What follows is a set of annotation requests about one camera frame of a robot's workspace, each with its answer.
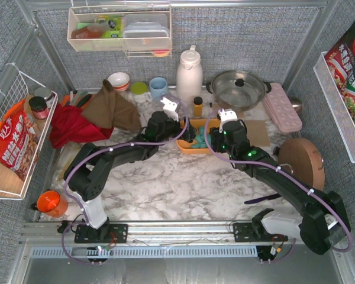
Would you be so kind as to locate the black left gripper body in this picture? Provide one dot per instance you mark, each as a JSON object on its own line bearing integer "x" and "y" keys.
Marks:
{"x": 188, "y": 134}

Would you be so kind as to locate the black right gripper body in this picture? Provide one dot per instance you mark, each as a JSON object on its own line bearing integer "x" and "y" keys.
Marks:
{"x": 214, "y": 139}

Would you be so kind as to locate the black coffee capsule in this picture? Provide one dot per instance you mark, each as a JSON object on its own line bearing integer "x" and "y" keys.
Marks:
{"x": 190, "y": 138}

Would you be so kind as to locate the orange plastic basket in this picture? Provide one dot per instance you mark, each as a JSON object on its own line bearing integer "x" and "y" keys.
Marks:
{"x": 186, "y": 147}

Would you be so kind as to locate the teal coffee capsule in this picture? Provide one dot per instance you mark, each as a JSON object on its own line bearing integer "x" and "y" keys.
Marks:
{"x": 201, "y": 130}
{"x": 196, "y": 146}
{"x": 200, "y": 139}

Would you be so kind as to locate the brown cloth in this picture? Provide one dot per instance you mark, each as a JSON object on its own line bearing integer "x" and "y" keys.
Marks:
{"x": 108, "y": 109}

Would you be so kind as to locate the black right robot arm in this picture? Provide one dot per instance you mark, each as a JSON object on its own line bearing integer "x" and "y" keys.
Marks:
{"x": 324, "y": 224}

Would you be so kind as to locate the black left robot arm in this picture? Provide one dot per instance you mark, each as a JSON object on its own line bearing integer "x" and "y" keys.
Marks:
{"x": 86, "y": 176}

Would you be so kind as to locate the white mesh basket right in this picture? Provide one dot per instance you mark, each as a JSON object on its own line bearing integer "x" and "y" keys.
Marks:
{"x": 342, "y": 118}

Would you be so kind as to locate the small brown cardboard sheet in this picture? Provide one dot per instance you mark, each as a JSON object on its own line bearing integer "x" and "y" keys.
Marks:
{"x": 217, "y": 107}

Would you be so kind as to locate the orange juice bottle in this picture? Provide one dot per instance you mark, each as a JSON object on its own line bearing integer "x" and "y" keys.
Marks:
{"x": 197, "y": 106}

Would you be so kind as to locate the blue mug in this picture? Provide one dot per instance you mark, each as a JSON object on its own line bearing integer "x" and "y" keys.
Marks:
{"x": 158, "y": 87}

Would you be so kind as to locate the steel pot with lid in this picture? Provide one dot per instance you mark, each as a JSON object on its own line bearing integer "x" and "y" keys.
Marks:
{"x": 238, "y": 90}

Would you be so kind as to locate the green lidded white cup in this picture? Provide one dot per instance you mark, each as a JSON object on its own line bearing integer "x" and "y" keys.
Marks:
{"x": 140, "y": 92}

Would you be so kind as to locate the white thermos jug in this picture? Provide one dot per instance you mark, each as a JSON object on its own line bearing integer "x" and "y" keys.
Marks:
{"x": 189, "y": 77}

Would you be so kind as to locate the pink egg tray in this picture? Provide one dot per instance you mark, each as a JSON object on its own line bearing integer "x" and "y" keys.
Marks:
{"x": 280, "y": 109}

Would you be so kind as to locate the round wooden board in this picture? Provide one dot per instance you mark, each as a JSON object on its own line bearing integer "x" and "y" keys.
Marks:
{"x": 301, "y": 158}

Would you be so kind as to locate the steel round object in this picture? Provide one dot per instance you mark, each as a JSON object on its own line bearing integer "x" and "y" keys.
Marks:
{"x": 297, "y": 105}

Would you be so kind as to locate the white orange striped bowl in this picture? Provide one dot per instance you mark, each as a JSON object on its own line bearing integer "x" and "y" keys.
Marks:
{"x": 120, "y": 81}

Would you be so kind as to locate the clear plastic containers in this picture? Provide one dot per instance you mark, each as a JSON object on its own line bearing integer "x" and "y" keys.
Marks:
{"x": 146, "y": 31}

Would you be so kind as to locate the red cloth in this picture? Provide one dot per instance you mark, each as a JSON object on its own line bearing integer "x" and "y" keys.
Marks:
{"x": 68, "y": 125}

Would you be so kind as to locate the green package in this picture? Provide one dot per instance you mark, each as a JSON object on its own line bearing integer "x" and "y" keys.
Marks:
{"x": 115, "y": 24}

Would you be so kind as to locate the orange bottle in rack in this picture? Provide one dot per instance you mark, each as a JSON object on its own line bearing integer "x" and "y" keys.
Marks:
{"x": 93, "y": 30}

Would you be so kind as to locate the glass jar silver lid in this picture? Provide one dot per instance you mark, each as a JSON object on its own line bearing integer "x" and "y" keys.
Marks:
{"x": 46, "y": 94}

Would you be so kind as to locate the red jar black lid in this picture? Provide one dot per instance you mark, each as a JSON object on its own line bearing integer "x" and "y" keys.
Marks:
{"x": 39, "y": 107}

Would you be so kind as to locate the orange plastic cup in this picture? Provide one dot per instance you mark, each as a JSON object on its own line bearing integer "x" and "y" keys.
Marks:
{"x": 52, "y": 204}

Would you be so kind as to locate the red seasoning packet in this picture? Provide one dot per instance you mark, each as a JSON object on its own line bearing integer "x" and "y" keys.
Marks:
{"x": 341, "y": 57}

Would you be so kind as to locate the orange snack bag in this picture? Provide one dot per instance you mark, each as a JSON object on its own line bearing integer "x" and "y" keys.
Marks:
{"x": 17, "y": 143}

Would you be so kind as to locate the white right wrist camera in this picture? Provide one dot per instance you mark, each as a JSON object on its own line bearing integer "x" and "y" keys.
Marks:
{"x": 226, "y": 115}

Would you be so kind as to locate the cream wall rack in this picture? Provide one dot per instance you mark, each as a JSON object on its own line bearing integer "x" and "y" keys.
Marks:
{"x": 80, "y": 17}

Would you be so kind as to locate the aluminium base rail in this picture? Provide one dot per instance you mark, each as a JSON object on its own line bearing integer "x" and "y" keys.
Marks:
{"x": 157, "y": 232}

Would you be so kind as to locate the white wire basket left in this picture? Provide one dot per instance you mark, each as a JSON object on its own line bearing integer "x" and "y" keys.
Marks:
{"x": 11, "y": 186}

